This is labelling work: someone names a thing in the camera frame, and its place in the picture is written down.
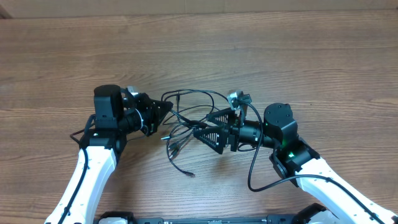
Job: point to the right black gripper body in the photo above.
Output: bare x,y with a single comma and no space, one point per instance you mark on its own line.
234,131

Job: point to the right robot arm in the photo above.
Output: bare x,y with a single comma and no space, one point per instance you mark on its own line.
292,158

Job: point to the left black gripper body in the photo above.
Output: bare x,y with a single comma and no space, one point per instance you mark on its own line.
140,99

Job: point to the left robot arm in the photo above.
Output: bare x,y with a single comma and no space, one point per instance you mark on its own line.
118,112

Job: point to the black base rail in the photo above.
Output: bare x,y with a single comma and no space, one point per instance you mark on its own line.
314,213

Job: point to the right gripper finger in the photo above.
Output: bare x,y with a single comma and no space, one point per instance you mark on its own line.
223,117
214,137

